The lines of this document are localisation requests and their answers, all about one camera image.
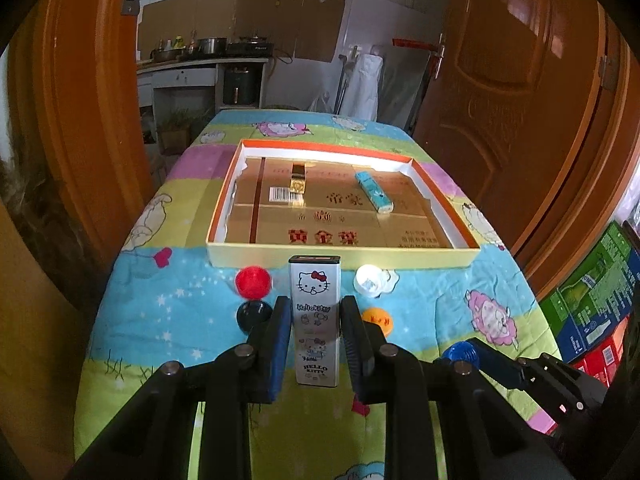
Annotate white sack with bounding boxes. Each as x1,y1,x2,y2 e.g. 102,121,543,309
345,52,384,121

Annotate red paper strip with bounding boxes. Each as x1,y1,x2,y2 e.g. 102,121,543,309
392,37,436,52

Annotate kitchen counter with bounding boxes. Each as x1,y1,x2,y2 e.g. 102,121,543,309
136,55,271,156

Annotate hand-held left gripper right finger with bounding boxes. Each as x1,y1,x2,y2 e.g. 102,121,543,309
340,295,576,480

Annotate red carton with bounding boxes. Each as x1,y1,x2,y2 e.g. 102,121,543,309
575,320,632,387

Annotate blue bottle cap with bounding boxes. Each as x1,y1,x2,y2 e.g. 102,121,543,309
440,341,483,364

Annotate planter box with greens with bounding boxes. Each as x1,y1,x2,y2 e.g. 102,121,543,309
157,110,211,155

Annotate white cartoon tin box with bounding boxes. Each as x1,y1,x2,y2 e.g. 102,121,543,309
289,255,343,389

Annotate brown panelled wooden door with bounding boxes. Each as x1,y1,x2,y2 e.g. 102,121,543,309
412,0,608,261

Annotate dark air fryer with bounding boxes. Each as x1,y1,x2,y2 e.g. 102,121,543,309
222,64,261,107

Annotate golden cardboard liner sheet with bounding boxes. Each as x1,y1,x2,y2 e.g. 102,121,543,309
222,157,453,249

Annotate cartoon printed blanket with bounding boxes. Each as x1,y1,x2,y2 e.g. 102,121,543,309
72,109,563,480

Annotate shallow orange-rimmed cardboard box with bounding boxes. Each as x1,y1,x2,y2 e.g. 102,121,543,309
206,139,482,270

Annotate plain orange wooden door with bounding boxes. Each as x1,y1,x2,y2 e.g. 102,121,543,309
7,0,156,311

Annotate black gas stove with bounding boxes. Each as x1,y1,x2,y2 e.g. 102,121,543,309
227,42,275,58

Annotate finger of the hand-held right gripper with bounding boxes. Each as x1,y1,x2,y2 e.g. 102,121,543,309
467,337,538,368
480,357,526,392

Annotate brown door frame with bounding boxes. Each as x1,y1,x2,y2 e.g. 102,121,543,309
510,0,640,301

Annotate clear plastic bag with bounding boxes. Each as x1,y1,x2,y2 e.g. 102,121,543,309
306,91,334,114

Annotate cardboard wall panels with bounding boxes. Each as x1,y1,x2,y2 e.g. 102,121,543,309
137,0,346,63

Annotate orange bottle cap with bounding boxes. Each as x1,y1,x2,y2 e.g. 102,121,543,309
361,307,394,337

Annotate black bottle cap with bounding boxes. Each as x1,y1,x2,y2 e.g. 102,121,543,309
236,300,273,336

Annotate teal slim box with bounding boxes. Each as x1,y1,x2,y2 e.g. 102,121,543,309
354,170,395,214

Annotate green printed carton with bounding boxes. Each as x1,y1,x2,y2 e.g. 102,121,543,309
537,222,640,363

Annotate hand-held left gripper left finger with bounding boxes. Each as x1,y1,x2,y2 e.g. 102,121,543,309
65,296,293,480

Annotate white bottle cap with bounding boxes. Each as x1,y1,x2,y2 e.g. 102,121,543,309
354,263,385,295

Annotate metal door hinge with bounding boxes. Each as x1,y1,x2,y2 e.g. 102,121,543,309
597,55,619,89

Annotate silver door handle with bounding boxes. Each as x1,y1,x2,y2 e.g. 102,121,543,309
429,32,447,82

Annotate red bottle cap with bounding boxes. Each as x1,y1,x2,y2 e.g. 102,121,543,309
235,267,273,299

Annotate small gold box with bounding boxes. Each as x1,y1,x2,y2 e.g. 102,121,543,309
289,162,309,208

